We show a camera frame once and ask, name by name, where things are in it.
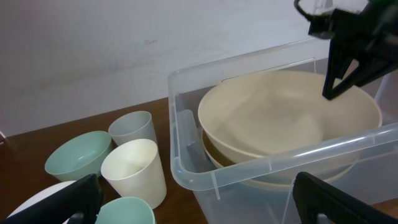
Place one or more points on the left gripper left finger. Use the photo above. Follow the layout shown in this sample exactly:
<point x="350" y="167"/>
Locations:
<point x="80" y="202"/>

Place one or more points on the clear plastic storage container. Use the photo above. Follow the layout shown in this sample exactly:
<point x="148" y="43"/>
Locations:
<point x="220" y="193"/>

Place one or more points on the green cup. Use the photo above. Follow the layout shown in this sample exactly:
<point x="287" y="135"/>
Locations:
<point x="126" y="210"/>

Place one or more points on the cream cup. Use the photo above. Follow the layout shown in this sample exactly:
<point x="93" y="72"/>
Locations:
<point x="134" y="169"/>

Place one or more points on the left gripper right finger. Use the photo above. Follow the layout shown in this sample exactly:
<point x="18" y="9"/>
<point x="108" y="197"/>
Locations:
<point x="313" y="197"/>

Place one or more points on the green bowl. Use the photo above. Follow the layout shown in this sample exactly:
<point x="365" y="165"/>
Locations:
<point x="79" y="156"/>

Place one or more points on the grey cup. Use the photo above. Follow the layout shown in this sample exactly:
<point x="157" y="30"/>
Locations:
<point x="132" y="126"/>

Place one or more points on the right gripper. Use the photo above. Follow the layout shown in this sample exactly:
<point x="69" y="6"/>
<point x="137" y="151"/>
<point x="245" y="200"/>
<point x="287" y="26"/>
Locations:
<point x="371" y="32"/>

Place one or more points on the white bowl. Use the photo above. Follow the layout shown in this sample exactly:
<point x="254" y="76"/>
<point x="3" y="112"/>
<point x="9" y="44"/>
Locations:
<point x="43" y="194"/>

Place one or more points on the beige plate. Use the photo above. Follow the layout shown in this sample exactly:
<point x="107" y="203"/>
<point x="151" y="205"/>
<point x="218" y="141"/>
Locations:
<point x="266" y="113"/>
<point x="220" y="161"/>

